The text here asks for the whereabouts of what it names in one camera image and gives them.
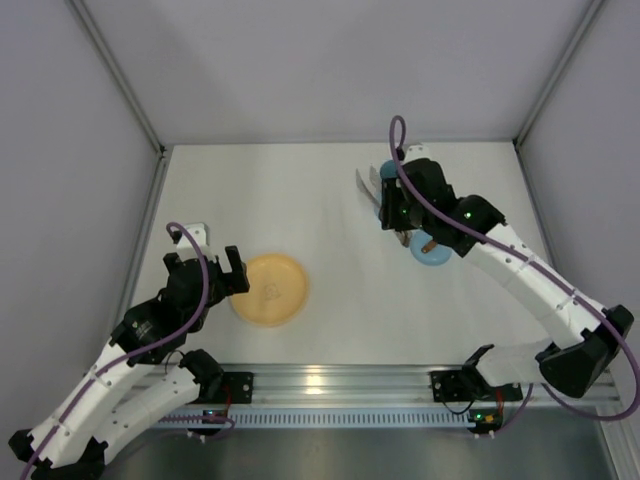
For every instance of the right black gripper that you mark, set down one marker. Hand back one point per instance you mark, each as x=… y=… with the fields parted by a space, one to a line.
x=390 y=203

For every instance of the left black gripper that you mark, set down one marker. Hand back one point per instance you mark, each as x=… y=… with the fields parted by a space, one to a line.
x=201 y=270

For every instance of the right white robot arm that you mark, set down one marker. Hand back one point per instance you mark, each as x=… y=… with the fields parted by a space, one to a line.
x=582 y=334

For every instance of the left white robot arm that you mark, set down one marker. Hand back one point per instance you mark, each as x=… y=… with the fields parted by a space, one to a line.
x=99 y=419

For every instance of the blue lunch box cup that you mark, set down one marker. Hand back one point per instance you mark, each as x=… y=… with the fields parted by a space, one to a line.
x=388 y=171

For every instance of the beige round plate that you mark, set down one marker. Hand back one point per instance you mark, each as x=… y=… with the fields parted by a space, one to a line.
x=279 y=289

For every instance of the blue lid with brown handle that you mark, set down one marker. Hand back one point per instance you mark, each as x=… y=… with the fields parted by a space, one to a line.
x=427 y=251

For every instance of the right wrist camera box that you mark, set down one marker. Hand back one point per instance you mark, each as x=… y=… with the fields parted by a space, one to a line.
x=415 y=152

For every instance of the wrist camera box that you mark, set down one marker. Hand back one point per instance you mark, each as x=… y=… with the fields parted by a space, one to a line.
x=415 y=152
x=185 y=237

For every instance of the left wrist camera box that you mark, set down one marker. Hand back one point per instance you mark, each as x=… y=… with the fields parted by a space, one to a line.
x=185 y=237

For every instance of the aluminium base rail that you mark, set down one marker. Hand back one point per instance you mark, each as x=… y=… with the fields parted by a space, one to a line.
x=298 y=386

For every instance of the right aluminium frame post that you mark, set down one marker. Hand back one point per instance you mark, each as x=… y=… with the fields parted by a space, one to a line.
x=558 y=173

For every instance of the aluminium frame post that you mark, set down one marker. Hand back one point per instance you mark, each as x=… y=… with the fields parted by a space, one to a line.
x=558 y=173
x=90 y=28

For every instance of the white slotted cable duct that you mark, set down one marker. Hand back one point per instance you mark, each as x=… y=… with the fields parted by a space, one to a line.
x=347 y=418

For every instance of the left aluminium frame post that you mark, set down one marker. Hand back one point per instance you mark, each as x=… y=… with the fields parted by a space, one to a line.
x=90 y=28

